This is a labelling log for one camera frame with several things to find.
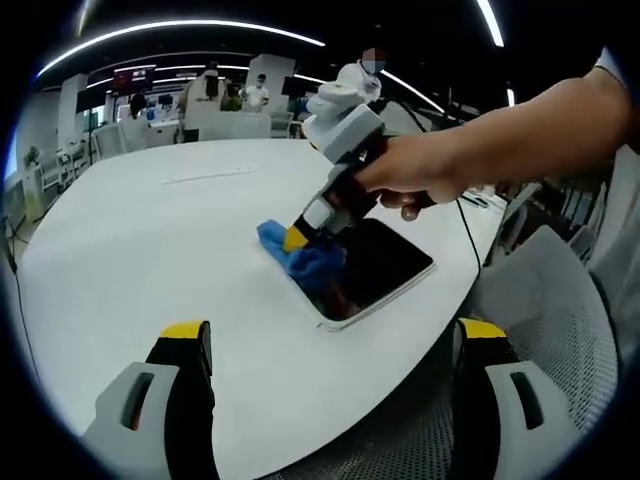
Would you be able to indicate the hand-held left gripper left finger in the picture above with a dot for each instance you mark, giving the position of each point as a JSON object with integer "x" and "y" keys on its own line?
{"x": 150, "y": 420}

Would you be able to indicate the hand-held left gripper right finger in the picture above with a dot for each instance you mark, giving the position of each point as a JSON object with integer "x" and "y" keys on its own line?
{"x": 510, "y": 425}

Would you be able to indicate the blue cleaning cloth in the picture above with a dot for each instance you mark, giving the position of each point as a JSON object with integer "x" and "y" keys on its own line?
{"x": 312, "y": 267}

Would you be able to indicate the person's right hand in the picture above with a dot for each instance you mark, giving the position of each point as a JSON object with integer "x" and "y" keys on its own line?
{"x": 425, "y": 170}

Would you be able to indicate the red wall screen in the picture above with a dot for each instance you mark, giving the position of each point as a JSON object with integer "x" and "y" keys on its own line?
{"x": 134, "y": 78}

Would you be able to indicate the curved ceiling light strip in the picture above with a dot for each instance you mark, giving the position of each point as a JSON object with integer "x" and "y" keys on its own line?
{"x": 175, "y": 27}

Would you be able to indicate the black tablet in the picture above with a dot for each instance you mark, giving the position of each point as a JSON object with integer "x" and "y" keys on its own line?
{"x": 380, "y": 270}

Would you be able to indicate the person's grey shirt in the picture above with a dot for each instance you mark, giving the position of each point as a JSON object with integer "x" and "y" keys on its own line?
{"x": 620, "y": 290}

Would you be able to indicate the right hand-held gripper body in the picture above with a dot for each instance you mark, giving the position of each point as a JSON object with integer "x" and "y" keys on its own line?
{"x": 350, "y": 130}

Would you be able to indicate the grey mesh office chair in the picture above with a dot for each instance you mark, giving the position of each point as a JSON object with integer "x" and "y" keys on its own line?
{"x": 550, "y": 325}

